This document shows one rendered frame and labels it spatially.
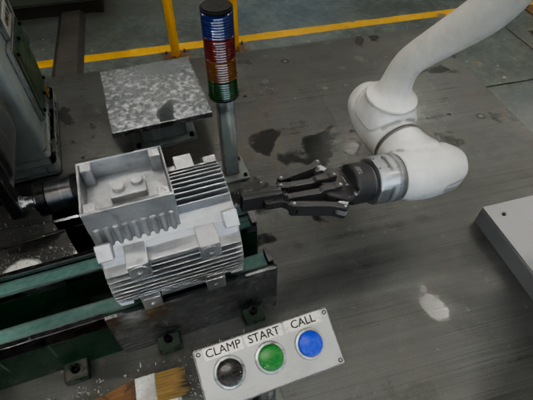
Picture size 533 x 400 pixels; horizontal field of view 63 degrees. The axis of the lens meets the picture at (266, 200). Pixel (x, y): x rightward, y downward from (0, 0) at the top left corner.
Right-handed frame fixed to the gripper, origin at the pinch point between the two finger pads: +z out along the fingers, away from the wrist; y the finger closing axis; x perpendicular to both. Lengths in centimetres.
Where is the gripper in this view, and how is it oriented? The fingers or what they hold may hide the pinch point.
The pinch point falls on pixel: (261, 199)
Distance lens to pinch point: 72.0
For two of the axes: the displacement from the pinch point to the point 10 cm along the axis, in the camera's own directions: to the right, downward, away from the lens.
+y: 3.4, 7.1, -6.2
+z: -9.3, 1.6, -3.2
